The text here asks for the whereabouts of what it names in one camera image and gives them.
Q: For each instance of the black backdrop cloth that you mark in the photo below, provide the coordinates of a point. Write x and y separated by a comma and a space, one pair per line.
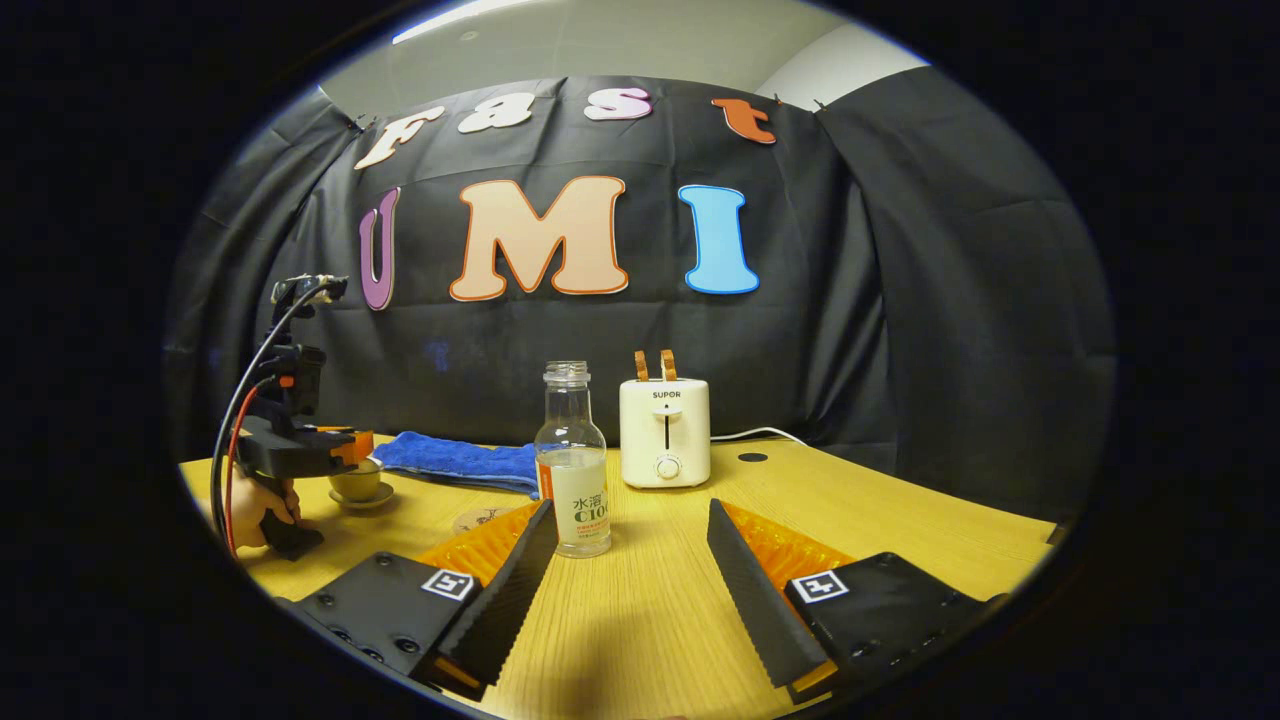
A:
600, 350

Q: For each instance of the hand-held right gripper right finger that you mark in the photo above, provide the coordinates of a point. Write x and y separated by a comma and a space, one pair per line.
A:
760, 600

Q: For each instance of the bread slice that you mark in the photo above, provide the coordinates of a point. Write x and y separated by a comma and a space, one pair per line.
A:
642, 366
668, 365

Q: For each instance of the round wooden coaster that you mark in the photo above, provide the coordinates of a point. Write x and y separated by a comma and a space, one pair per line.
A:
478, 520

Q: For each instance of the blue towel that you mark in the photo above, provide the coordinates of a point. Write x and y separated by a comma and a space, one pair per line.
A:
450, 460

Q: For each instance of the white toaster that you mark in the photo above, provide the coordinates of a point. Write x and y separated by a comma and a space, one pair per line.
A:
690, 430

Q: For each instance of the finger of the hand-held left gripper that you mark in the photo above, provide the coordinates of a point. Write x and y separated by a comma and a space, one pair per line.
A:
352, 444

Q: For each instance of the clear water bottle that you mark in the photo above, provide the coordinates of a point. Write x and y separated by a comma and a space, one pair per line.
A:
580, 500

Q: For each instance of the beige teacup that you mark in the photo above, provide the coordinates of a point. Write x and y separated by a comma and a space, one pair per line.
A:
358, 486

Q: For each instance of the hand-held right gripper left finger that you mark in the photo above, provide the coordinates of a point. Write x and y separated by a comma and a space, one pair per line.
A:
510, 590

